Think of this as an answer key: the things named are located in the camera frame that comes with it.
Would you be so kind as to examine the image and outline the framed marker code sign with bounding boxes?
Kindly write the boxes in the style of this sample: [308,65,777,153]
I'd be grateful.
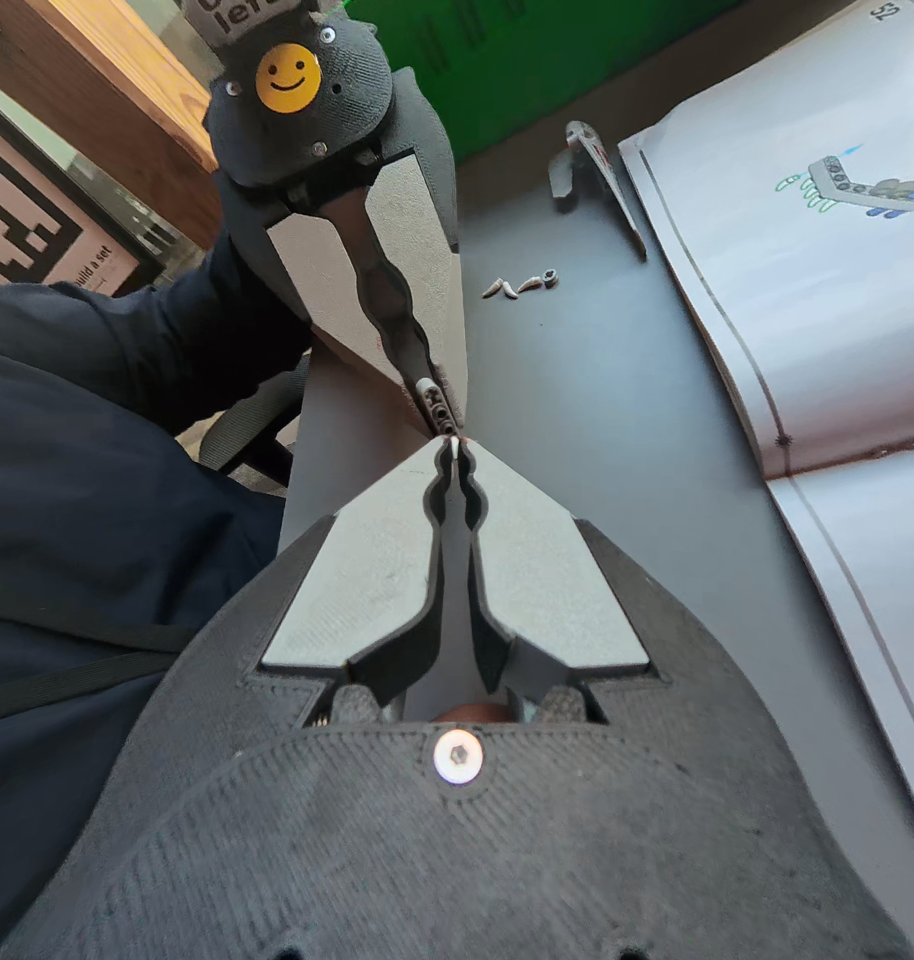
[0,97,165,299]

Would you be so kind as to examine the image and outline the grey bent lego beam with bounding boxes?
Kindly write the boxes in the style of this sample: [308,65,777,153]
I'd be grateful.
[416,377,459,438]

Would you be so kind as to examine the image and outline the person's left forearm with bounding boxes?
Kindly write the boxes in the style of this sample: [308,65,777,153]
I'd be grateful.
[0,225,317,438]

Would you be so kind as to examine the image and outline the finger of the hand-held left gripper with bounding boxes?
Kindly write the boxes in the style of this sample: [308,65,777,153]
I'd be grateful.
[365,150,470,430]
[265,213,437,438]

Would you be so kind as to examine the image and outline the green plastic bin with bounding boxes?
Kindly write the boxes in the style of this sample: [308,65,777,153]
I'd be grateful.
[344,0,743,162]

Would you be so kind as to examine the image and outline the long grey lego panel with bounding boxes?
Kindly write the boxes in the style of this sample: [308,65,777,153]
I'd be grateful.
[547,120,648,261]

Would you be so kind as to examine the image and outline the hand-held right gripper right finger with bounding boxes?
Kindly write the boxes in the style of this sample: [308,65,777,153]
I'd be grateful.
[459,438,649,706]

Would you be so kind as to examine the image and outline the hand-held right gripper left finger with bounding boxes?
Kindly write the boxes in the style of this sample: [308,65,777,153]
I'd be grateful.
[262,437,455,706]

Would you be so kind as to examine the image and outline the person's torso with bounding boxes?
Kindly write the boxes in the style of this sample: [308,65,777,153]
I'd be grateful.
[0,345,302,960]

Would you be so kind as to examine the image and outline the open lego instruction booklet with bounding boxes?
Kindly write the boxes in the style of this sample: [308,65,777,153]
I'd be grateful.
[618,0,914,826]

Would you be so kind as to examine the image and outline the wooden post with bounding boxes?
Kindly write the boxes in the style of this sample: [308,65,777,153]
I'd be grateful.
[0,0,219,250]

